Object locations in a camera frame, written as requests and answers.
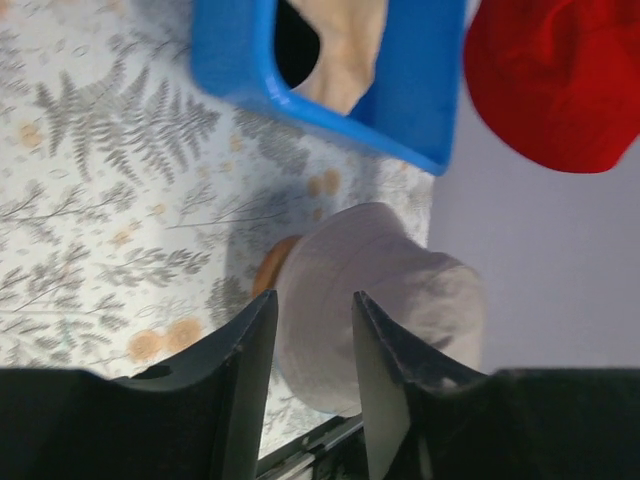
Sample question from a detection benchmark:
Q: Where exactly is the wooden hat stand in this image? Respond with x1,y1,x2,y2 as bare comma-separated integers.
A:
252,235,302,298

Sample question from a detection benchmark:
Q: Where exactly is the grey hat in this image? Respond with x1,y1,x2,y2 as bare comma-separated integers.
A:
274,202,487,417

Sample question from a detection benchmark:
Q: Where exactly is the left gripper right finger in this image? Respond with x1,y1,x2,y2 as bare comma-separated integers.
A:
352,292,639,479

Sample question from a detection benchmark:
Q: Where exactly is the red hat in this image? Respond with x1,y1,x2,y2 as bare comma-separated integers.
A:
464,1,639,174

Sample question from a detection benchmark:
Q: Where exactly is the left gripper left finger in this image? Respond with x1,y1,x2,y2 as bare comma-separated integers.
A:
1,291,278,479

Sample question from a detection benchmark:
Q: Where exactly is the blue plastic bin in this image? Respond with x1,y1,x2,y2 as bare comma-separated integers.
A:
191,0,467,176

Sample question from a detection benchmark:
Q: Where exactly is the beige bucket hat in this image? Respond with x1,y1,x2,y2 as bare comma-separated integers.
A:
290,0,388,115

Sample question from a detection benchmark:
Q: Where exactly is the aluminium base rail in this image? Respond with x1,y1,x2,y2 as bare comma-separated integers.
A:
256,415,369,480

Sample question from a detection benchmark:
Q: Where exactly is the floral table mat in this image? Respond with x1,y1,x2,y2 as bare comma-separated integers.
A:
1,1,432,379

